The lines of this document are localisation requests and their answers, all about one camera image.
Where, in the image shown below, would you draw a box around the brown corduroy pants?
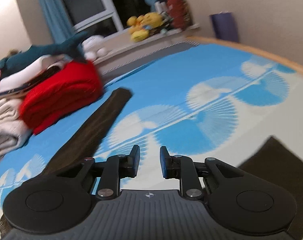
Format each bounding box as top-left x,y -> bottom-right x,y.
0,88 -> 303,239

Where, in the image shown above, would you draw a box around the beige folded clothes pile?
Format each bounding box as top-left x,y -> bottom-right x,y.
0,55 -> 67,156

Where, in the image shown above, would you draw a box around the blue white patterned bedsheet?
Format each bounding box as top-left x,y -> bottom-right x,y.
0,42 -> 303,205

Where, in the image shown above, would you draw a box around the red folded sweater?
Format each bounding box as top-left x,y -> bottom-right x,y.
19,61 -> 103,135

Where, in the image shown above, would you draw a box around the teal shark plush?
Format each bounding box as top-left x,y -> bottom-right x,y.
0,31 -> 90,80

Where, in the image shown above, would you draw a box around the white plush toy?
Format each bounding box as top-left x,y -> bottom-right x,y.
81,35 -> 108,62

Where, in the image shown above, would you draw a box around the grey window bench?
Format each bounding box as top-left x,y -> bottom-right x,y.
94,24 -> 200,75

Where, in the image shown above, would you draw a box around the blue curtain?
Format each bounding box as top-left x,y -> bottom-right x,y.
39,0 -> 75,43

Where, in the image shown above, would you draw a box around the purple bin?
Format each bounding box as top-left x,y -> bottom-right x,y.
210,12 -> 239,43

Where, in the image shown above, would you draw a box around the yellow plush toys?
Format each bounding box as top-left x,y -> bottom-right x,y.
126,12 -> 163,42

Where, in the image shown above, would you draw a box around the dark red bag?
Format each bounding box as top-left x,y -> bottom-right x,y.
166,0 -> 193,30

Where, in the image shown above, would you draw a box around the wooden bed frame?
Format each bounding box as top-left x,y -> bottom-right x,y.
186,36 -> 303,75

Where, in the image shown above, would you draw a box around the window with white frame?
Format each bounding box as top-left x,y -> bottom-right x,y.
62,0 -> 166,36

